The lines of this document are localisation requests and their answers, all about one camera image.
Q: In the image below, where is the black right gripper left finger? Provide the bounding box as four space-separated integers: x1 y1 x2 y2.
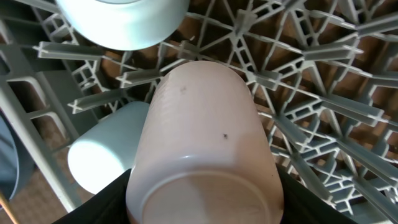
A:
53 169 131 224

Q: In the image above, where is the pink cup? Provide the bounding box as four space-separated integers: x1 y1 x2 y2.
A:
126 61 284 223

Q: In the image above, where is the grey dishwasher rack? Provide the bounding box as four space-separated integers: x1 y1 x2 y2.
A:
1 1 397 223

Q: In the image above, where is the light blue rice bowl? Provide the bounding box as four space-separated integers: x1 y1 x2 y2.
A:
56 0 190 50

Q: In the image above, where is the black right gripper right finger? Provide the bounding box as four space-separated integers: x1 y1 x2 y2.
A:
277 165 356 224

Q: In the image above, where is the dark blue plate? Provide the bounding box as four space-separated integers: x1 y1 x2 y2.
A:
1 112 35 200

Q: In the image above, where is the wooden chopstick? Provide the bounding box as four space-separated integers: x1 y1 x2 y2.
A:
0 192 20 224

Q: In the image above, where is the light blue cup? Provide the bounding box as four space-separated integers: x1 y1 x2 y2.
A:
68 101 149 195

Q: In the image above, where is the brown serving tray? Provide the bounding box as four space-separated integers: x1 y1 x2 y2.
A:
1 124 93 224

